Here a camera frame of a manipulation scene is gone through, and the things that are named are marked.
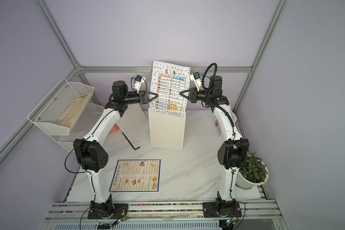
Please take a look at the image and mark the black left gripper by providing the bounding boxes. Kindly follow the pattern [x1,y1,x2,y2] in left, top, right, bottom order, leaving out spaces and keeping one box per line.
[123,91,159,105]

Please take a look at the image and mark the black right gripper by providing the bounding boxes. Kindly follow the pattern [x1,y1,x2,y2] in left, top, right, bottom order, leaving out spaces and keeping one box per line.
[181,88,212,105]

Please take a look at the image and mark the dotted table price menu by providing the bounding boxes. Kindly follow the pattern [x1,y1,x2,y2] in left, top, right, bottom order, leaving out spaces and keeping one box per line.
[149,61,190,117]

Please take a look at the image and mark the large white board front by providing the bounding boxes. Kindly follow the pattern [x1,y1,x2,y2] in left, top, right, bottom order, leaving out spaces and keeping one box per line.
[148,108,186,150]

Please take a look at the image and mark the large white board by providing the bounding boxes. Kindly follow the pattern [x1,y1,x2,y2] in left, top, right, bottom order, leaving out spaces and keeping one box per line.
[148,108,186,150]
[117,104,147,142]

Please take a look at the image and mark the narrow white rack box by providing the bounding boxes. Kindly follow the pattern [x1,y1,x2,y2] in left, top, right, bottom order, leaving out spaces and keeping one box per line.
[213,109,236,140]

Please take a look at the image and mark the small special menu flyer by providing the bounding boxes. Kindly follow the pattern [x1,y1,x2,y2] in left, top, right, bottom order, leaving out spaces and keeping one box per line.
[214,119,222,137]

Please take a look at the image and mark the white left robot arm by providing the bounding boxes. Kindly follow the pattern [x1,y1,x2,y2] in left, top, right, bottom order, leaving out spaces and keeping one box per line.
[73,80,158,205]

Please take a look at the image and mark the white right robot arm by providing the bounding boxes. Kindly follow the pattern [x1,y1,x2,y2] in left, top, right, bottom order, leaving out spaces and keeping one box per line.
[179,63,249,201]

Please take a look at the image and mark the large white board rear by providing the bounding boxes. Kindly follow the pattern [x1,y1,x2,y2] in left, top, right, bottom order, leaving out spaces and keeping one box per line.
[117,104,147,142]

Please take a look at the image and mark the pink plastic cup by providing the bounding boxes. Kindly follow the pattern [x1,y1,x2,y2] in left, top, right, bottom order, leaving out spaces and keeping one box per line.
[109,124,119,134]

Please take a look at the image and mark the black allen key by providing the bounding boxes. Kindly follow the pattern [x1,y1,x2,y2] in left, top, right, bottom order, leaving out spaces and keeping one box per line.
[122,132,140,150]

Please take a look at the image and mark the large dim sum menu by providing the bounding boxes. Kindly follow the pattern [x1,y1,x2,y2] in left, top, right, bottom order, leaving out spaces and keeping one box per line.
[109,160,162,193]

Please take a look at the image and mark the beige cloth in shelf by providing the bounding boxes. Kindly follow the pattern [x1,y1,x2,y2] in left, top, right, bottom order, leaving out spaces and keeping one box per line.
[56,93,90,128]

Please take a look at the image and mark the upper white mesh shelf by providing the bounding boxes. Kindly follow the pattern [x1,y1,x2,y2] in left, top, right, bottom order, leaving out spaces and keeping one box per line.
[27,78,94,136]

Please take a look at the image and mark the potted green plant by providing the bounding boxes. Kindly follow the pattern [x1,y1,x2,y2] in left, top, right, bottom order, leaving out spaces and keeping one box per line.
[235,153,269,189]

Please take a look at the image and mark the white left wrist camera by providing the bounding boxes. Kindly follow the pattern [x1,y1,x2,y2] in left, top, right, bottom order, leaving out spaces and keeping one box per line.
[131,75,146,93]

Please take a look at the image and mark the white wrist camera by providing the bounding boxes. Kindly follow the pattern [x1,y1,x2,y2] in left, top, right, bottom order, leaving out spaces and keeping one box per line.
[131,75,146,93]
[190,72,202,91]

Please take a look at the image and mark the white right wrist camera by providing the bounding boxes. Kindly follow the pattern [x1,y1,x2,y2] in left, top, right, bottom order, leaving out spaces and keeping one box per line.
[190,72,202,91]

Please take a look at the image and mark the white wire wall basket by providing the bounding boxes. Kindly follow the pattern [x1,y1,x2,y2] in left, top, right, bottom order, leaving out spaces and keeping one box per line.
[149,61,190,94]

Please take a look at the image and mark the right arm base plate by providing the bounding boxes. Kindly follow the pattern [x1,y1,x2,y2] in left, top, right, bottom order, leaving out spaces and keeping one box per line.
[202,201,242,218]

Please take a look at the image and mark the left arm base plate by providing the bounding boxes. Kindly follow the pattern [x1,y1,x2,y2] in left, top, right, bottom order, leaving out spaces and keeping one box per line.
[87,201,128,219]

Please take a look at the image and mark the aluminium front rail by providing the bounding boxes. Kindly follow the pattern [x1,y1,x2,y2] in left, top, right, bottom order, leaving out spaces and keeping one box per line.
[45,200,283,222]

